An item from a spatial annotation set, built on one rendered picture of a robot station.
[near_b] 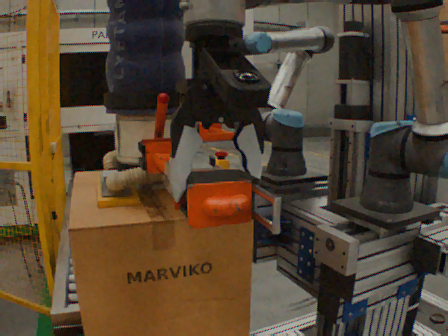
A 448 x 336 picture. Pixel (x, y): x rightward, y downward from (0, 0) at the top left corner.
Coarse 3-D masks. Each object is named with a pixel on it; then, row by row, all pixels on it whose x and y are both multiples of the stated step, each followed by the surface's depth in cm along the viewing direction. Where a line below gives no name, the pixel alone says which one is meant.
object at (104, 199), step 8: (112, 168) 106; (96, 176) 112; (104, 184) 98; (104, 192) 89; (128, 192) 90; (136, 192) 92; (104, 200) 85; (112, 200) 85; (120, 200) 86; (128, 200) 86; (136, 200) 87
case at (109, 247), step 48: (96, 192) 99; (144, 192) 99; (96, 240) 73; (144, 240) 77; (192, 240) 80; (240, 240) 84; (96, 288) 75; (144, 288) 79; (192, 288) 83; (240, 288) 87
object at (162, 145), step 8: (144, 144) 80; (152, 144) 73; (160, 144) 74; (168, 144) 74; (144, 152) 74; (152, 152) 74; (160, 152) 74; (168, 152) 75; (144, 160) 76; (152, 160) 74; (144, 168) 75; (152, 168) 74
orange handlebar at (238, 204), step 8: (200, 136) 110; (208, 136) 111; (216, 136) 111; (224, 136) 112; (232, 136) 114; (160, 160) 66; (168, 160) 65; (160, 168) 65; (208, 200) 41; (216, 200) 41; (224, 200) 41; (232, 200) 41; (240, 200) 42; (248, 200) 43; (208, 208) 41; (216, 208) 41; (224, 208) 41; (232, 208) 41; (240, 208) 41
